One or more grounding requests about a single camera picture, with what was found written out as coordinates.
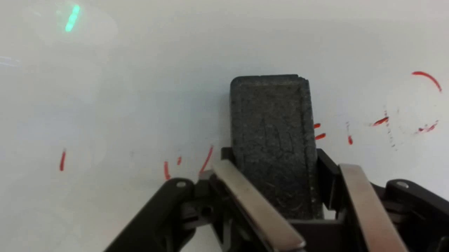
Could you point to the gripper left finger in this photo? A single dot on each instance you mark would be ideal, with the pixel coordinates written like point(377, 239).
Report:
point(244, 220)

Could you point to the black whiteboard eraser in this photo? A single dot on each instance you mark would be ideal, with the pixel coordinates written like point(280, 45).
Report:
point(273, 140)

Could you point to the large white whiteboard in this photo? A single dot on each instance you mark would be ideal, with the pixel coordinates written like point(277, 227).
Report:
point(102, 101)

